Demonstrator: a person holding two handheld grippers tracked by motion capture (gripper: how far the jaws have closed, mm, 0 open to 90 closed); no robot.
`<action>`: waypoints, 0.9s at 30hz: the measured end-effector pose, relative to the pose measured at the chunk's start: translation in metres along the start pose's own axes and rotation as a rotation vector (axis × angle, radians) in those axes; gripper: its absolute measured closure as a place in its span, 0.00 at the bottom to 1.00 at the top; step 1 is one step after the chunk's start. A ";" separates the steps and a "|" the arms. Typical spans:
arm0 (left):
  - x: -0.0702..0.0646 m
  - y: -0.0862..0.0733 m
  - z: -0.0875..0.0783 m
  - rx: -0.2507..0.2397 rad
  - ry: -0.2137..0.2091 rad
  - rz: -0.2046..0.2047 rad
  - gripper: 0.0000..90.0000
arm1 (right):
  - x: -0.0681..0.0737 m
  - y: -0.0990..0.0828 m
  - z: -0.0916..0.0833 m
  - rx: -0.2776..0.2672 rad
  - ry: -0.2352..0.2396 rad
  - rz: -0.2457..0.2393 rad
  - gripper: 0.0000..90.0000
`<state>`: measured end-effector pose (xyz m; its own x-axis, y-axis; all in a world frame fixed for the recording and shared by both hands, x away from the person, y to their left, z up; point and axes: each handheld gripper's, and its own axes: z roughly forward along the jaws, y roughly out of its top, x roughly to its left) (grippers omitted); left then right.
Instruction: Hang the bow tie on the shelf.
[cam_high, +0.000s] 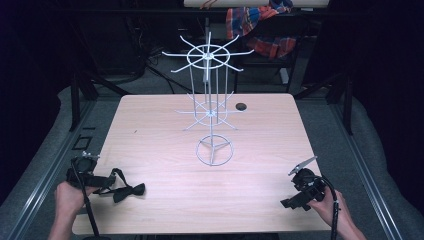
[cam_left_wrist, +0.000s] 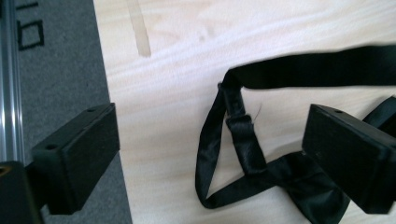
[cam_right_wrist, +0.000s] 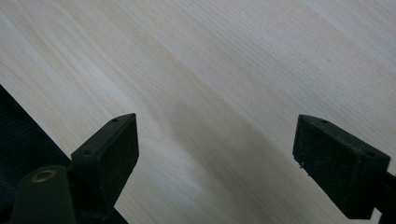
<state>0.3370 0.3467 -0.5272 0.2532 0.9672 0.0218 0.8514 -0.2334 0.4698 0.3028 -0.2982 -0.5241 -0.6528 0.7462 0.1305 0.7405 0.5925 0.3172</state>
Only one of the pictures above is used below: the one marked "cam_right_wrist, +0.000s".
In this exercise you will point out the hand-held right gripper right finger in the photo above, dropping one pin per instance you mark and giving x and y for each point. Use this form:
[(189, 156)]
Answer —
[(336, 161)]

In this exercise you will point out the dark ribbed cloth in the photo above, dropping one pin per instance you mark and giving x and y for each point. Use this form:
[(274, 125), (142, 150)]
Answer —
[(23, 137)]

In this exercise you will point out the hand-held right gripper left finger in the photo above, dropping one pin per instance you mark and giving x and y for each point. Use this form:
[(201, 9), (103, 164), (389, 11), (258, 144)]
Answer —
[(106, 158)]

